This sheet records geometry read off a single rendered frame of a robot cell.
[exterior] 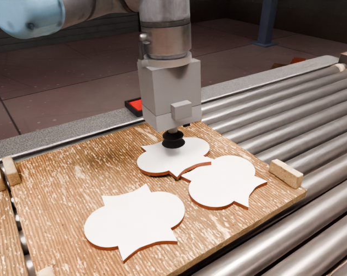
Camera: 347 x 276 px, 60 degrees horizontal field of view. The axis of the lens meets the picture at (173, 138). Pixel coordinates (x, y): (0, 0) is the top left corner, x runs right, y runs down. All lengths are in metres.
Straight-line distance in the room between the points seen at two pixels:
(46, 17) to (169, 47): 0.17
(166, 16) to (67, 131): 0.40
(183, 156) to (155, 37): 0.22
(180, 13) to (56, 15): 0.16
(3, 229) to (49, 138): 0.28
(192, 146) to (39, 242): 0.31
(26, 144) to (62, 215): 0.27
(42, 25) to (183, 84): 0.21
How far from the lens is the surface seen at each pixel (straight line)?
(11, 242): 0.48
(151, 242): 0.42
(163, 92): 0.46
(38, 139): 0.73
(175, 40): 0.45
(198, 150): 0.57
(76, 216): 0.48
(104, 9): 0.47
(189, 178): 0.51
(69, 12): 0.41
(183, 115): 0.48
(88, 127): 0.74
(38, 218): 0.50
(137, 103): 0.80
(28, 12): 0.38
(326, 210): 0.55
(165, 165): 0.53
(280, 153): 0.66
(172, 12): 0.44
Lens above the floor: 1.27
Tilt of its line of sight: 32 degrees down
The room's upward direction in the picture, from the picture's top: straight up
